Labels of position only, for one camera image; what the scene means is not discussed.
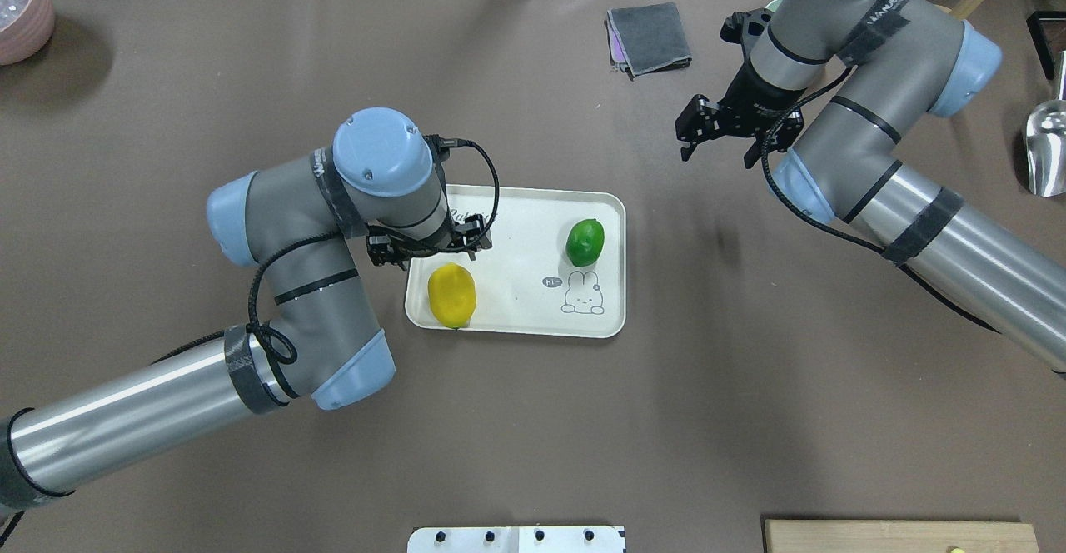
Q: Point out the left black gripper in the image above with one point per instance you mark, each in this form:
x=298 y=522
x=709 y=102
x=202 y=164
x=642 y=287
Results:
x=382 y=251

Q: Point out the pink bowl with ice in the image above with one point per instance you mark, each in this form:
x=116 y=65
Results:
x=26 y=26

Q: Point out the metal scoop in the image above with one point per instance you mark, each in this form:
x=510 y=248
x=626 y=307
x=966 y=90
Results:
x=1044 y=137

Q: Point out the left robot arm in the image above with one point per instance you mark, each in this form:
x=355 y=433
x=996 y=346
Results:
x=309 y=329

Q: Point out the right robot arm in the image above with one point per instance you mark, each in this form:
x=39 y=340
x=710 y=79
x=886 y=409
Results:
x=826 y=90

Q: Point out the yellow lemon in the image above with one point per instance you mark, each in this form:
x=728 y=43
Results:
x=452 y=295

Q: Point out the green lime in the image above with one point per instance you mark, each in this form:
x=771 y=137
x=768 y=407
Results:
x=585 y=242

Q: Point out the bamboo cutting board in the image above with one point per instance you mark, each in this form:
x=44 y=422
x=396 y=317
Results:
x=784 y=535

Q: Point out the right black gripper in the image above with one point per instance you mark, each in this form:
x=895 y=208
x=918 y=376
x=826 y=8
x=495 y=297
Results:
x=744 y=102

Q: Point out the white pedestal column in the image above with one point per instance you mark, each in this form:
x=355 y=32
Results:
x=561 y=538

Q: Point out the grey folded cloth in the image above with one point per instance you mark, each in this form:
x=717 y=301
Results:
x=647 y=39

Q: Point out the cream rabbit tray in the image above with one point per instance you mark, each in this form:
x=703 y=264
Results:
x=525 y=283

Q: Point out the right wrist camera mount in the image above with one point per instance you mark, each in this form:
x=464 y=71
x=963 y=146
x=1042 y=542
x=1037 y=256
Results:
x=744 y=28

